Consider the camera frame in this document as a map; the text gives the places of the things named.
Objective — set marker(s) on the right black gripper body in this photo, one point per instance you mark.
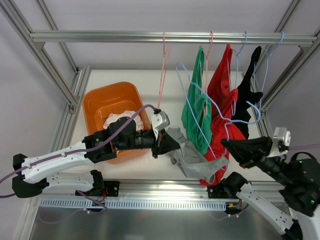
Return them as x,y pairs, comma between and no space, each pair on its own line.
268,150

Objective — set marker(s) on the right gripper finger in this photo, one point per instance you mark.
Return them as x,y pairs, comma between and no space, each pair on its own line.
247,159
256,145

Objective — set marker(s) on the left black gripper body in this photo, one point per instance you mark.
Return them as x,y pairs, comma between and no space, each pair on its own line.
155,143

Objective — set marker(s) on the grey shirt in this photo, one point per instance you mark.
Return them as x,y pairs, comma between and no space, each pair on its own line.
191,162

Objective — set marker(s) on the blue hanger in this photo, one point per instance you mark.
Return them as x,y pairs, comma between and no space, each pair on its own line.
213,103
237,54
268,54

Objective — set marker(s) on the white tank top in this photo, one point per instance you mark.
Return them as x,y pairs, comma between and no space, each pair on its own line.
113,117

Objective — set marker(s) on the pink wire hanger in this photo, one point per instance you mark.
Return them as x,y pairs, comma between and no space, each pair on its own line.
166,50

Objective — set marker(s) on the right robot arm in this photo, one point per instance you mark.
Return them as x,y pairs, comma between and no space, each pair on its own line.
299,177

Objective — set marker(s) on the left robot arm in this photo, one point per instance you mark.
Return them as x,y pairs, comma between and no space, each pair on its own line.
35,175

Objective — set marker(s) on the blue hanger under black shirt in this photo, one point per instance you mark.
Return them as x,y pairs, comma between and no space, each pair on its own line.
268,54

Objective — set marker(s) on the blue hanger under red shirt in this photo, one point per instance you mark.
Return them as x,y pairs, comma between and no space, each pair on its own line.
237,54

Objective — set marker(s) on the green shirt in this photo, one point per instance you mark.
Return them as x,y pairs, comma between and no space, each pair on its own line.
197,127

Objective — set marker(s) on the black shirt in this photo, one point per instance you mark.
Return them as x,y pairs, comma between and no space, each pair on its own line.
247,87

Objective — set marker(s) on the red shirt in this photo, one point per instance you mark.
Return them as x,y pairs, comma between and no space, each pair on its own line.
220,91

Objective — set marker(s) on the orange plastic basket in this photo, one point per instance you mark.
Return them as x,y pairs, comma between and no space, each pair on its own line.
110,100

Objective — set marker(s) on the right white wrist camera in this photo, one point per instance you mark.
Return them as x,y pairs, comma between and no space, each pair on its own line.
280,142

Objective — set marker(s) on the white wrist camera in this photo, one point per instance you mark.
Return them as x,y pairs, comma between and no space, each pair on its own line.
280,142
159,121

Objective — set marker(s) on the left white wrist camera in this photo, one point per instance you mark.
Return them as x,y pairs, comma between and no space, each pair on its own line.
159,121

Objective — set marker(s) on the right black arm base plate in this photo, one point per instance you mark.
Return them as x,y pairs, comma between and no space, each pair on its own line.
215,192

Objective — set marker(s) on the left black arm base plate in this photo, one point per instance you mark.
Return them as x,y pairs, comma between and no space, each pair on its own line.
112,187

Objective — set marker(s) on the aluminium front frame rail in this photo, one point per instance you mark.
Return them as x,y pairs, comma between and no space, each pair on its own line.
163,189

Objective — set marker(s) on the white slotted cable duct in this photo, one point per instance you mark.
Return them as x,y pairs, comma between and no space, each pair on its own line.
135,204

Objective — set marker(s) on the aluminium hanging rail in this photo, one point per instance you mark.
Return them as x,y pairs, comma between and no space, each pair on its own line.
112,36

